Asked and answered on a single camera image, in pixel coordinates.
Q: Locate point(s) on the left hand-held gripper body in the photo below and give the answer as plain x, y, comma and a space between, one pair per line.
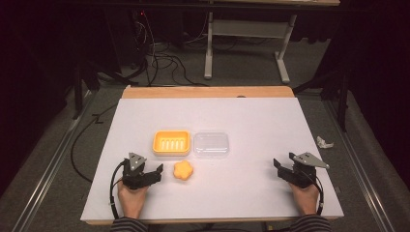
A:
137, 177

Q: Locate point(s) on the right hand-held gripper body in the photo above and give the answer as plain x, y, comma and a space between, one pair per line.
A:
303, 175

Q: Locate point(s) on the person's right hand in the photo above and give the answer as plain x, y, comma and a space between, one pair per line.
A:
304, 199

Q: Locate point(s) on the person's left hand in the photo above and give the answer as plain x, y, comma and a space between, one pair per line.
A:
132, 201

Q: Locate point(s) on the orange flower-shaped soap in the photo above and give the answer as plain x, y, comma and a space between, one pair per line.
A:
183, 170

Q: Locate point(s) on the yellow soap dish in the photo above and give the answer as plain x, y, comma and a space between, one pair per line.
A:
171, 142

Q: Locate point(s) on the crumpled white paper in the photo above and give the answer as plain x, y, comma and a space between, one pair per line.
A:
323, 142

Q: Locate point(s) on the white table cover board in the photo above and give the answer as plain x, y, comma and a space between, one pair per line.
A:
241, 187

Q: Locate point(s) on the clear plastic lid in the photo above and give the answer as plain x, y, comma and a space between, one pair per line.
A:
211, 145

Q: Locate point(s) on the black metal stand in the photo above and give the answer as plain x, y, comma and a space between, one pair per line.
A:
343, 96
78, 93

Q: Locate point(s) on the metal floor rail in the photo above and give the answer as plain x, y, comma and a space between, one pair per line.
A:
48, 180
357, 167

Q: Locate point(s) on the white desk frame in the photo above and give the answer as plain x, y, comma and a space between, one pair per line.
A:
209, 48

